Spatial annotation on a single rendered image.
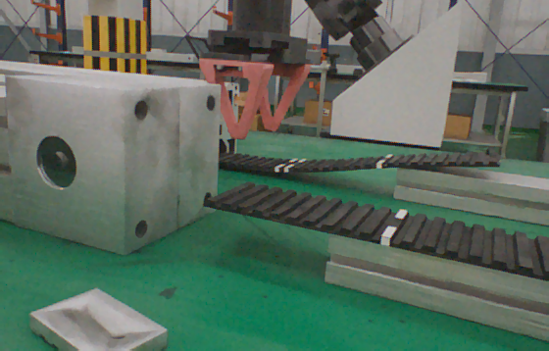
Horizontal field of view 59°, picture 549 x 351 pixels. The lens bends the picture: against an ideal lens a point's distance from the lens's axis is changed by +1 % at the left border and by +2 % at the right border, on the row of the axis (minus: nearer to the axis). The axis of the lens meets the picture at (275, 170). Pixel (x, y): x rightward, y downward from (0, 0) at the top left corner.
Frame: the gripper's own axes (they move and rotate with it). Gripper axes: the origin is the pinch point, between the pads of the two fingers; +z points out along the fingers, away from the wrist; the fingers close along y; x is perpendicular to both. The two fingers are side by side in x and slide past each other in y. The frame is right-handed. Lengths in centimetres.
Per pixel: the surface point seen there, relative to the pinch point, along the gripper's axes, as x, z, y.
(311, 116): -151, 54, -453
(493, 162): 22.5, 0.0, 3.0
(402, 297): 18.9, 4.2, 21.3
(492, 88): 24, 10, -446
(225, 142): -4.9, 2.7, -2.5
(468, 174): 20.8, 1.6, 1.1
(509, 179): 23.9, 1.6, 1.1
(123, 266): 4.5, 4.5, 25.1
